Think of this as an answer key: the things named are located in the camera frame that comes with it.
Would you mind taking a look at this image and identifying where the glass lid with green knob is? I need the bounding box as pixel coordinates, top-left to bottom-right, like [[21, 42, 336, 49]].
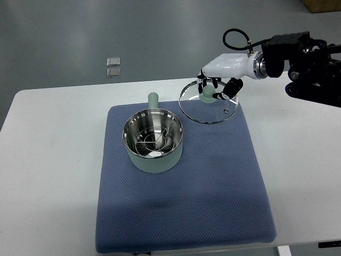
[[178, 80, 239, 124]]

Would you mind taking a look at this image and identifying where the black cable loop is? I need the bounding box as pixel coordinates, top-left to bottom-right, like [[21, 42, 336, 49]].
[[223, 28, 271, 54]]

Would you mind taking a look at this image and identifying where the black table bracket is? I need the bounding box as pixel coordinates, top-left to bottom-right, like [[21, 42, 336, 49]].
[[318, 241, 341, 249]]

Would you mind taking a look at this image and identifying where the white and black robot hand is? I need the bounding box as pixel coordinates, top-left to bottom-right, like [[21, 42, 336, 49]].
[[197, 52, 267, 100]]

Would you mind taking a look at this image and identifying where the lower metal floor plate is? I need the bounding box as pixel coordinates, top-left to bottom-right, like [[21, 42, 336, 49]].
[[106, 67, 121, 78]]

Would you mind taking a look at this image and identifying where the green pot with steel interior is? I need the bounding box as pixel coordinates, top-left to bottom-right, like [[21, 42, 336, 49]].
[[123, 92, 184, 174]]

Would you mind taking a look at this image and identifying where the metal floor plate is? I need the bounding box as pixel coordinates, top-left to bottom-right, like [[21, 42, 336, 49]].
[[107, 57, 120, 67], [106, 67, 121, 78]]

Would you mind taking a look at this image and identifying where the wire steaming rack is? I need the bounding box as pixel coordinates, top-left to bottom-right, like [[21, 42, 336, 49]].
[[134, 126, 175, 157]]

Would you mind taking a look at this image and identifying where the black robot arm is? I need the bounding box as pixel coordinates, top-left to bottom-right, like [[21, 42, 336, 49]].
[[261, 31, 340, 107]]

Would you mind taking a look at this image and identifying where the blue textured fabric mat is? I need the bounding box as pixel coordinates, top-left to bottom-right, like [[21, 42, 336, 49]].
[[95, 101, 277, 253]]

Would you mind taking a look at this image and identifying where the upper metal floor plate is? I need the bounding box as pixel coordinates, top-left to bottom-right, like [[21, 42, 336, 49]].
[[107, 57, 120, 67]]

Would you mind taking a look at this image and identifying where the brown cardboard box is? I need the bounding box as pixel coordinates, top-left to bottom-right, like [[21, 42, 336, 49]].
[[301, 0, 340, 13]]

